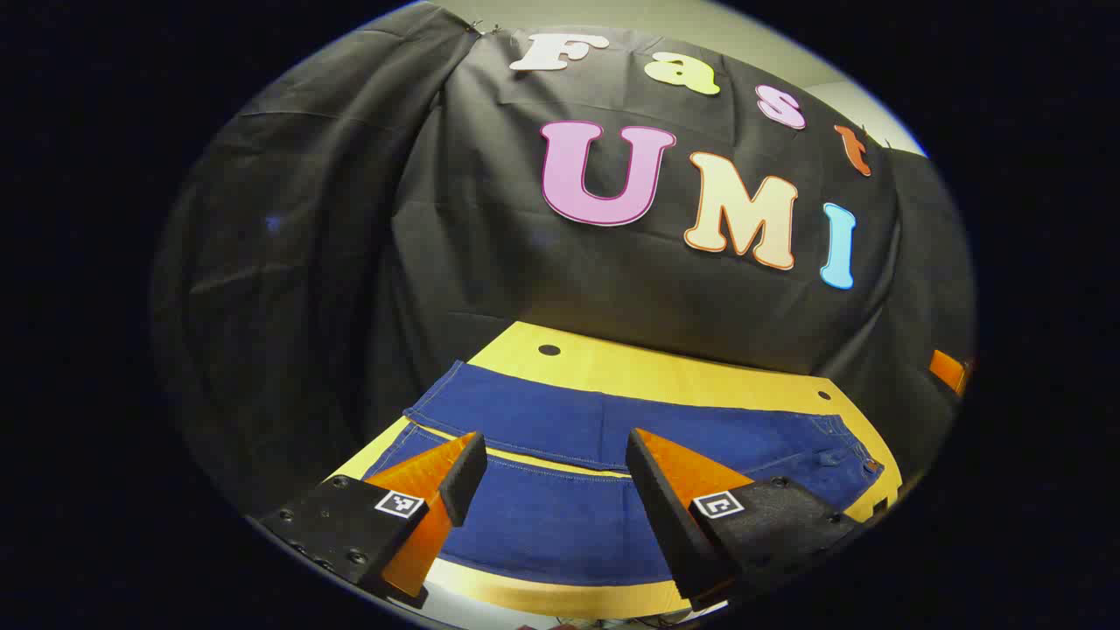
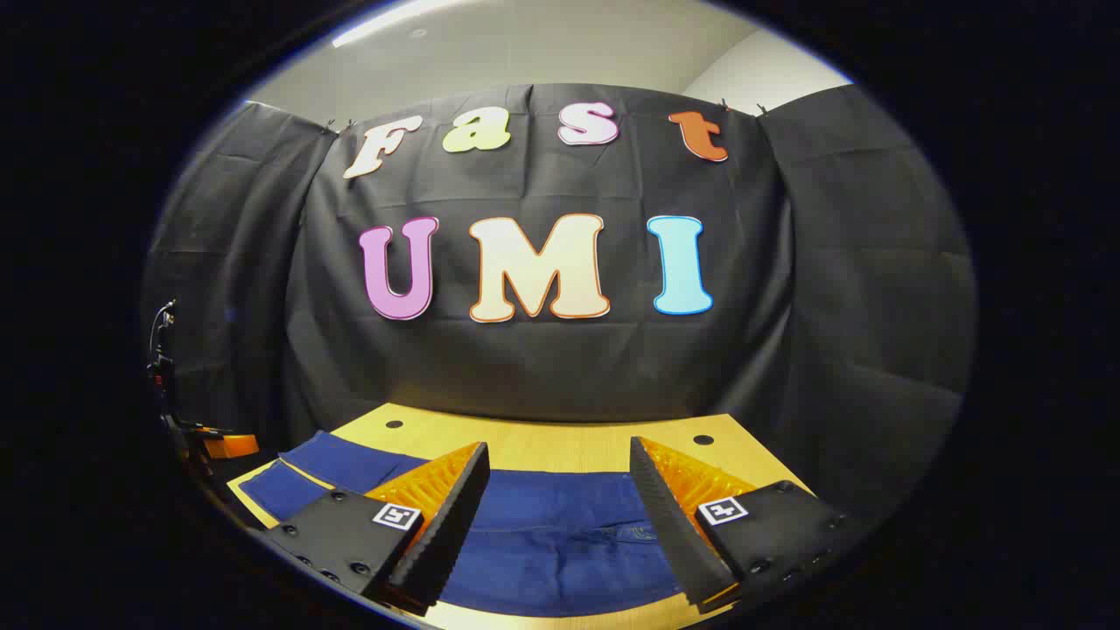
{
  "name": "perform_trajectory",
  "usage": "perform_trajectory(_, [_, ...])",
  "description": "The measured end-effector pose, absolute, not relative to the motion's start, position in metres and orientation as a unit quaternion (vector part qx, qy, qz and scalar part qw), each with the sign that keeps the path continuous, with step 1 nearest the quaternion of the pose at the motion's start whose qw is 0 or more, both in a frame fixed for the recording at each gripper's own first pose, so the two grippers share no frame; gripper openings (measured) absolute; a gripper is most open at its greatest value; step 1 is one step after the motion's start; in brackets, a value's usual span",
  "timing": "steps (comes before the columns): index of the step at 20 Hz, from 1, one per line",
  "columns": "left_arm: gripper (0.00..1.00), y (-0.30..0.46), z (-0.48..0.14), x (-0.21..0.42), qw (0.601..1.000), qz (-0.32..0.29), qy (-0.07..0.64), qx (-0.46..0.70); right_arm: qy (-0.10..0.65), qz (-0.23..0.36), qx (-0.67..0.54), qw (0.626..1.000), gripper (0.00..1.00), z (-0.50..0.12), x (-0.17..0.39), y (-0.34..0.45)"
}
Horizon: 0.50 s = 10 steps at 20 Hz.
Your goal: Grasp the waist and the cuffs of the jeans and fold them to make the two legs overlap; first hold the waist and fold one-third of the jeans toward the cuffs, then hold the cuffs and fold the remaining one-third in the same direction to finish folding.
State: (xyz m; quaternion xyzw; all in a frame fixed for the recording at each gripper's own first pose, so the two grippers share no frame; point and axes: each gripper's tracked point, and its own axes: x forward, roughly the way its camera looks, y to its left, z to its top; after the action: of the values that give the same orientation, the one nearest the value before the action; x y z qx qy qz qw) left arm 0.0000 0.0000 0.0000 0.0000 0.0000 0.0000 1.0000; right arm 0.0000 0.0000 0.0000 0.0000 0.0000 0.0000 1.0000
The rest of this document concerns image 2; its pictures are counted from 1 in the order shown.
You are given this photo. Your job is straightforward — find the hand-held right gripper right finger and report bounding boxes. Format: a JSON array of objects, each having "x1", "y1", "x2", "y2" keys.
[{"x1": 629, "y1": 435, "x2": 864, "y2": 612}]

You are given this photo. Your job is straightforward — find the blue jeans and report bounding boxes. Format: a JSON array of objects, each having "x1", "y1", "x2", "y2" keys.
[{"x1": 238, "y1": 430, "x2": 694, "y2": 619}]

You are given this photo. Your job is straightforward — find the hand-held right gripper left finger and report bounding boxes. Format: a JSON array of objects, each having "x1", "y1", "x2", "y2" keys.
[{"x1": 262, "y1": 441, "x2": 492, "y2": 613}]

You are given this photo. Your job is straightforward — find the black backdrop cloth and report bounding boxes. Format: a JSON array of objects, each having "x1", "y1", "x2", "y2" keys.
[{"x1": 140, "y1": 82, "x2": 977, "y2": 530}]

